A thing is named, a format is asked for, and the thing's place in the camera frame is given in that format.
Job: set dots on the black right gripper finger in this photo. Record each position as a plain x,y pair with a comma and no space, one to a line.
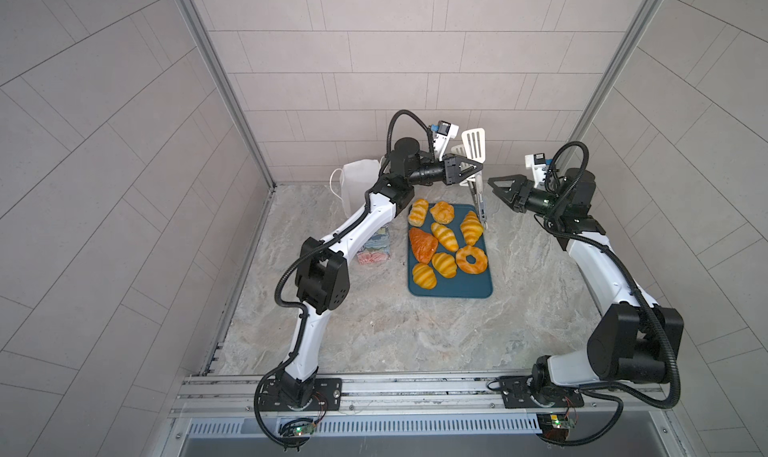
509,195
510,183

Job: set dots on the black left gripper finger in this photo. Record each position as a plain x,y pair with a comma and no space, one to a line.
466,177
465,163

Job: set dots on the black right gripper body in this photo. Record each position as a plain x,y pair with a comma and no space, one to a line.
527,189

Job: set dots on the ring-shaped fake bread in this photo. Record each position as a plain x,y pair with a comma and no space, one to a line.
471,260

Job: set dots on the floral paper bag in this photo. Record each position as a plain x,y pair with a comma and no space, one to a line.
349,184

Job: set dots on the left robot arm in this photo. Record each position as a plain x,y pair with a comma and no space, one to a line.
318,281

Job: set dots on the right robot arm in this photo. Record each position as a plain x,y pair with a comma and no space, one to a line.
635,345

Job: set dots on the round fake bun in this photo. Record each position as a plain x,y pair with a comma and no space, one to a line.
443,212

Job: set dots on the yellow striped fake croissant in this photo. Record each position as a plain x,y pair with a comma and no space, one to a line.
472,228

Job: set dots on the brown fake croissant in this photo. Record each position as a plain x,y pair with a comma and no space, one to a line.
423,244

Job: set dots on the teal tray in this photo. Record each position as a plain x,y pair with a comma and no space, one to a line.
463,285

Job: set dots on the right circuit board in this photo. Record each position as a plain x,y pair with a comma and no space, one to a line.
555,427

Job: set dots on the circuit board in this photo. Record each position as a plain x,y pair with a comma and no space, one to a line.
555,427
298,428

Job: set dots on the left circuit board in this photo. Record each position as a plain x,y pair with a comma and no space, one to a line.
298,428

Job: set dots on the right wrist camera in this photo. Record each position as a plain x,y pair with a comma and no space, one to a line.
537,164

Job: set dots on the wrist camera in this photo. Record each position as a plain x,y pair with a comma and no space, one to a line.
537,164
442,133

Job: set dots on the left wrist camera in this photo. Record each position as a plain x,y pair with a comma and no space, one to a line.
442,133

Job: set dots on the right corner aluminium post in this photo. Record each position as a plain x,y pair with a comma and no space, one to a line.
630,40

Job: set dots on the corner aluminium post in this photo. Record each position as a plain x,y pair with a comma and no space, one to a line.
196,26
630,40

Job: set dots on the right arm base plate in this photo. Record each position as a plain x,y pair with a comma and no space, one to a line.
520,392

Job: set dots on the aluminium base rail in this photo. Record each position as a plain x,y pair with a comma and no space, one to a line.
368,394

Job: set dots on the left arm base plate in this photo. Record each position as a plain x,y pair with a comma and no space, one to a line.
327,394

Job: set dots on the left corner aluminium post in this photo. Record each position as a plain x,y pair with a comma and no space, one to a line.
196,26

